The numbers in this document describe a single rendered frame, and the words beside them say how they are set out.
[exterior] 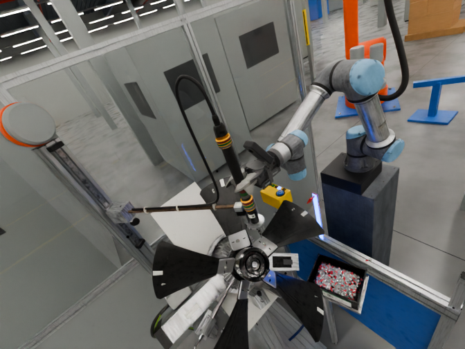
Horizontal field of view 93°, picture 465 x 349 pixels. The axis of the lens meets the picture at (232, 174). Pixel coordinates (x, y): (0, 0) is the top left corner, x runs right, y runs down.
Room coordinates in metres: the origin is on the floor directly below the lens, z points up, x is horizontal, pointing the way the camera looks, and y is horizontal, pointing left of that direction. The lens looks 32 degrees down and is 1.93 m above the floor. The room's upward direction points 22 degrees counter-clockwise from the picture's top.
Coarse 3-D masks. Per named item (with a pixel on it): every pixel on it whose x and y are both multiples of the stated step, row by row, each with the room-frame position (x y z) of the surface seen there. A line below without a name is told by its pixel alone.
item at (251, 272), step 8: (248, 248) 0.55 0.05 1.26; (256, 248) 0.54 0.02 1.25; (232, 256) 0.59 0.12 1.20; (240, 256) 0.53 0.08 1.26; (248, 256) 0.52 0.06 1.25; (256, 256) 0.52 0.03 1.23; (264, 256) 0.52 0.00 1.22; (240, 264) 0.50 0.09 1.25; (248, 264) 0.51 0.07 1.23; (264, 264) 0.51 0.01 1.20; (232, 272) 0.55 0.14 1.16; (240, 272) 0.49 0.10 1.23; (248, 272) 0.49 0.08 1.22; (256, 272) 0.48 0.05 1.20; (264, 272) 0.48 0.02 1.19; (248, 280) 0.46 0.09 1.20; (256, 280) 0.46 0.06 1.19
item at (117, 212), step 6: (114, 204) 0.91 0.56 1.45; (120, 204) 0.89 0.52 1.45; (126, 204) 0.87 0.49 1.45; (108, 210) 0.88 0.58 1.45; (114, 210) 0.86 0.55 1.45; (120, 210) 0.84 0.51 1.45; (126, 210) 0.85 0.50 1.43; (114, 216) 0.85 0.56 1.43; (120, 216) 0.83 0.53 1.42; (126, 216) 0.84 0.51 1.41; (132, 216) 0.86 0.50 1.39; (114, 222) 0.87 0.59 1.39; (120, 222) 0.85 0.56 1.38; (126, 222) 0.83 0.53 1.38
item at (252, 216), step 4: (212, 116) 0.59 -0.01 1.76; (216, 116) 0.58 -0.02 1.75; (212, 120) 0.59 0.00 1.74; (216, 120) 0.58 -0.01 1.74; (216, 124) 0.58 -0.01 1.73; (220, 124) 0.59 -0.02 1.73; (216, 128) 0.58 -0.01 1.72; (220, 128) 0.58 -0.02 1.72; (224, 128) 0.58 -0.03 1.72; (216, 132) 0.58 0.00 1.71; (220, 132) 0.57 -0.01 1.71; (224, 132) 0.58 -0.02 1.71; (216, 136) 0.58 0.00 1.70; (220, 136) 0.57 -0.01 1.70; (248, 212) 0.58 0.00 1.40; (252, 212) 0.57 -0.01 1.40; (256, 212) 0.58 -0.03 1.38; (248, 216) 0.58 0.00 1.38; (252, 216) 0.57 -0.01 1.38; (256, 216) 0.58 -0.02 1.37; (252, 220) 0.58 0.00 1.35; (256, 220) 0.58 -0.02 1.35
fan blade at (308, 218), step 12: (288, 204) 0.76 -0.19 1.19; (276, 216) 0.72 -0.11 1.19; (288, 216) 0.70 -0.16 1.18; (300, 216) 0.68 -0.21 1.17; (276, 228) 0.65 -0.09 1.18; (288, 228) 0.63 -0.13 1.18; (300, 228) 0.62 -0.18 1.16; (312, 228) 0.61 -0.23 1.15; (276, 240) 0.59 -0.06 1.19; (288, 240) 0.58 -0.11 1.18; (300, 240) 0.57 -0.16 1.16
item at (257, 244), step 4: (260, 240) 0.62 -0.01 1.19; (264, 240) 0.62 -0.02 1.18; (268, 240) 0.61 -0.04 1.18; (256, 244) 0.61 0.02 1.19; (260, 244) 0.60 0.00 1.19; (268, 244) 0.59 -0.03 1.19; (272, 244) 0.58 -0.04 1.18; (260, 248) 0.58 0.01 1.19; (264, 248) 0.58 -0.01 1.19; (272, 248) 0.57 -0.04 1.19; (276, 248) 0.56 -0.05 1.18; (268, 252) 0.55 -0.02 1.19
